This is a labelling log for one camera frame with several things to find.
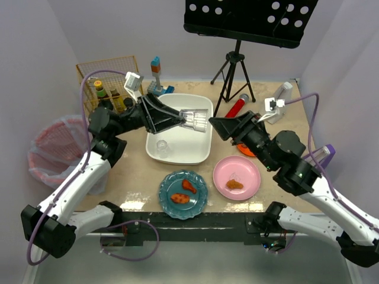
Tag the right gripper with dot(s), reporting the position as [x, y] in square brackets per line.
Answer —
[247, 129]

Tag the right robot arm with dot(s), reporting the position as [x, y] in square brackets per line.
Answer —
[355, 231]

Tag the black lid shaker jar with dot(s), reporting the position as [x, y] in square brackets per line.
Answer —
[106, 104]

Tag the small black cap spice jar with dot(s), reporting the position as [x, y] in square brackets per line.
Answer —
[128, 102]

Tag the orange fried nugget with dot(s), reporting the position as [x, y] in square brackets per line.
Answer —
[234, 185]

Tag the white metronome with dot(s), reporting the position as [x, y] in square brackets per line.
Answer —
[284, 92]

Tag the pink trash basket with bag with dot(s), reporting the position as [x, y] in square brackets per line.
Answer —
[57, 150]

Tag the toy chicken drumstick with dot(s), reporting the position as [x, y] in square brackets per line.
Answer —
[187, 185]

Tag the gold wire basket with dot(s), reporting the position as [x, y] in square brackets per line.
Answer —
[112, 74]

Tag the small yellow label bottle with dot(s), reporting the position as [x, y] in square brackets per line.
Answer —
[117, 100]

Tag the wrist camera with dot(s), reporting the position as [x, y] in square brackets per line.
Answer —
[272, 110]
[132, 84]

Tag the orange plate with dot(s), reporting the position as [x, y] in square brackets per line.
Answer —
[244, 150]

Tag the black music stand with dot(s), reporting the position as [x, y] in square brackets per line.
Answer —
[273, 23]

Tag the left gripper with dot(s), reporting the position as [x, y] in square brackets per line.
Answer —
[145, 113]

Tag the red glitter microphone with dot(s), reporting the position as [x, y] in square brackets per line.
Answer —
[237, 107]

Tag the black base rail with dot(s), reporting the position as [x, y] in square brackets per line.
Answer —
[238, 227]

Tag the pink plate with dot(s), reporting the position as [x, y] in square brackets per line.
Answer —
[240, 169]

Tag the teal scalloped plate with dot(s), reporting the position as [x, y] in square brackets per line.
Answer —
[172, 184]

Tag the white rectangular baking dish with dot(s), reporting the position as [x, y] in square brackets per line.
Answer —
[186, 146]

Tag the red label sauce bottle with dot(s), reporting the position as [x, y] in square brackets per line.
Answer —
[100, 91]

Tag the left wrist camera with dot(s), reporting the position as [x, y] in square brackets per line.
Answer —
[132, 84]

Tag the clear glass cup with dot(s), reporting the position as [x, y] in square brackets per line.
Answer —
[195, 119]
[162, 149]

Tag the toy brick tower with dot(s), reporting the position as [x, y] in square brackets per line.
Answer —
[155, 87]

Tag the toy grilled meat piece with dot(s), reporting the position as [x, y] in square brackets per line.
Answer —
[180, 198]

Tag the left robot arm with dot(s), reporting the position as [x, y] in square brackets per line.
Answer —
[51, 226]

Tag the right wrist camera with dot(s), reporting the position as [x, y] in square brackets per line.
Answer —
[272, 110]

